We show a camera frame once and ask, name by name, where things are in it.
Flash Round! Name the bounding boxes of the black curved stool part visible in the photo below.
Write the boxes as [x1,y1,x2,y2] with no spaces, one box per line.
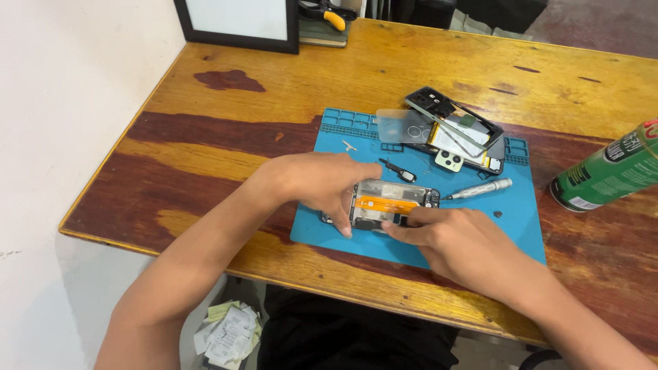
[518,349,564,370]

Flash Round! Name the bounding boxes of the black framed white board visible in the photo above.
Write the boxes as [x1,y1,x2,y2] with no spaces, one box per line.
[173,0,300,55]

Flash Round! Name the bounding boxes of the silver precision screwdriver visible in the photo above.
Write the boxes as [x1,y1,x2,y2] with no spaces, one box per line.
[442,178,514,201]

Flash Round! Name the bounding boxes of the pile of paper slips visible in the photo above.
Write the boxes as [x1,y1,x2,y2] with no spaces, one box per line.
[193,300,263,370]

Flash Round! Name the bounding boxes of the phone with orange flex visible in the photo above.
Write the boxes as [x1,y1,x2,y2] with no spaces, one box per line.
[320,178,441,233]

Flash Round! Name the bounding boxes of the grey-green notebook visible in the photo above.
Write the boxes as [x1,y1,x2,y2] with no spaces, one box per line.
[298,19,351,49]

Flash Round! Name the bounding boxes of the black clamp with yellow handle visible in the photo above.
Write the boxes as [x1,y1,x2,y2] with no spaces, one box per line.
[299,0,358,33]

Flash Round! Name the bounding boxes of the person's right hand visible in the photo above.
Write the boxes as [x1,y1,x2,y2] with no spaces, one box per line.
[381,206,526,301]

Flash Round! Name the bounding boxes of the cream camera lens cover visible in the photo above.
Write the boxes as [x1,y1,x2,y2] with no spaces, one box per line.
[435,149,465,173]

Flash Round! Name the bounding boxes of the black plastic cover piece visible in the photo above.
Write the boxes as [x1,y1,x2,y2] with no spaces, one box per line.
[379,158,417,184]

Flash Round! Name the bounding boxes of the person's left hand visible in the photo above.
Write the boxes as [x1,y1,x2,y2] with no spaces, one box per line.
[257,151,384,239]

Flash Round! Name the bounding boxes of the clear plastic sheet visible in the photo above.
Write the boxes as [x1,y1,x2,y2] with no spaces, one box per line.
[375,108,439,145]

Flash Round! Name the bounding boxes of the green spray can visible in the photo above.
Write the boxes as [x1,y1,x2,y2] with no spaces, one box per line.
[549,119,658,213]

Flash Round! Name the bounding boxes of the blue silicone repair mat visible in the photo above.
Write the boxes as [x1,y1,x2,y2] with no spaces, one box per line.
[289,107,547,270]

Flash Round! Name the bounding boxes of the opened phone with white battery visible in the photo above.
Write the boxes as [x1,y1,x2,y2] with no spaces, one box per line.
[411,115,507,177]

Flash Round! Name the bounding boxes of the person's black clothing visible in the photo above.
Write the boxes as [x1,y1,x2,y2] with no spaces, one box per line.
[256,285,460,370]

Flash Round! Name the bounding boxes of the black phone middle frame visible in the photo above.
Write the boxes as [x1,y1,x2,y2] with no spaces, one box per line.
[404,86,506,151]

